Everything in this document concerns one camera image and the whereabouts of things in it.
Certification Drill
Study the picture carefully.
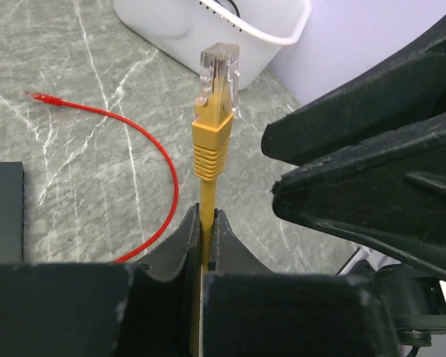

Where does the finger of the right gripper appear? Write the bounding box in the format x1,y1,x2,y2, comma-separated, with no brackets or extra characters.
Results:
272,113,446,281
261,15,446,166

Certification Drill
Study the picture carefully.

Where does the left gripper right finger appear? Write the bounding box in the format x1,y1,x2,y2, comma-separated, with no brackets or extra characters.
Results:
202,210,399,356

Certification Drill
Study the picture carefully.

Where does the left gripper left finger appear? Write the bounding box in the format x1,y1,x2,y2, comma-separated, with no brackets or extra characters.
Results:
0,206,200,356

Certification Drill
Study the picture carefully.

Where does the black network switch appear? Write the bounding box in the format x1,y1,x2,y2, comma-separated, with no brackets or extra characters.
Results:
0,162,24,264

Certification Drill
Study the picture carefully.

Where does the orange ethernet cable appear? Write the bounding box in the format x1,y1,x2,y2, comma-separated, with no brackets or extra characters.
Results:
190,42,242,357

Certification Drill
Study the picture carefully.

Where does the red ethernet cable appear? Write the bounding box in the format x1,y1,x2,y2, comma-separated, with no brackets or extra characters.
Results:
24,91,180,264

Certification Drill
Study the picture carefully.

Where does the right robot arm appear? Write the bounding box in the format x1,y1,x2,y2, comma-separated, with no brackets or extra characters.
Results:
261,15,446,356

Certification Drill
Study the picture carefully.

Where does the white plastic basin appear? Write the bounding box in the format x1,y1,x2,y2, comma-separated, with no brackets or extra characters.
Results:
113,0,311,89

